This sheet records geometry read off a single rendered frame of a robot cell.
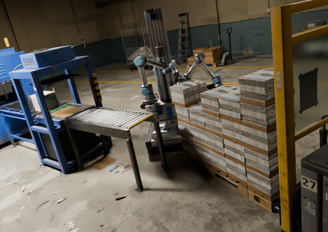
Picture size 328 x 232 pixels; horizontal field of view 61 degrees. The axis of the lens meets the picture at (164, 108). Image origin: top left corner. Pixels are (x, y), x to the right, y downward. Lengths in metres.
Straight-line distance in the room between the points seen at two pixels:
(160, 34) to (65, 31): 9.37
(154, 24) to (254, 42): 6.36
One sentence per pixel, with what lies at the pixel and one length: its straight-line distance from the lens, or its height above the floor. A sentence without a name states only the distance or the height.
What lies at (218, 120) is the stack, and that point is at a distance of 2.95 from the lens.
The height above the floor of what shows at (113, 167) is 0.01.
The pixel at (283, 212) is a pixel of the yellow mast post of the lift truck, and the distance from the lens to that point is 2.55.
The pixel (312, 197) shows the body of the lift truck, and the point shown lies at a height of 0.53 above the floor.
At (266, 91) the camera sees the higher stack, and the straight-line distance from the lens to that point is 2.41.
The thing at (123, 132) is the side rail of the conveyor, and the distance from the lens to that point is 3.17.
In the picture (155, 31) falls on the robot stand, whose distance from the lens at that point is 4.01.
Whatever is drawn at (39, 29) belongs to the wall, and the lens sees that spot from 12.56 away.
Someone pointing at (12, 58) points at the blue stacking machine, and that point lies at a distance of 6.40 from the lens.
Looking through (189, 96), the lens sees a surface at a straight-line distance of 3.39.
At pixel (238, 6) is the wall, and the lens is 10.06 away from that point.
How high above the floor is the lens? 1.92
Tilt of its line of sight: 18 degrees down
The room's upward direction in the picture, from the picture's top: 11 degrees counter-clockwise
